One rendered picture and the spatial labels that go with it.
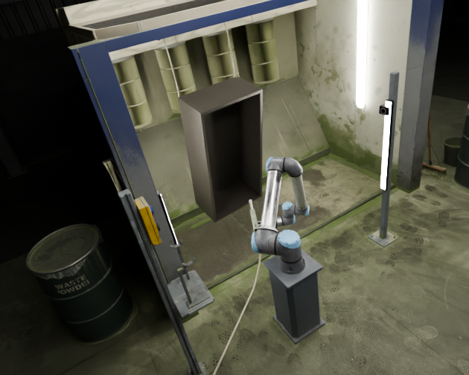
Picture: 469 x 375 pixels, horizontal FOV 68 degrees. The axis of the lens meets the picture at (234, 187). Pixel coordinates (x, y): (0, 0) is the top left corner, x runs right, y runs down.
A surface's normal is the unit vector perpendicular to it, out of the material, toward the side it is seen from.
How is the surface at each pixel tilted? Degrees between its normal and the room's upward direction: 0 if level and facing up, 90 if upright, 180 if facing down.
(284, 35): 90
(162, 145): 57
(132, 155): 90
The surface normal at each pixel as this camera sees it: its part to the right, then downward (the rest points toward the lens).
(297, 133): 0.32, -0.13
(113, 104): 0.49, 0.39
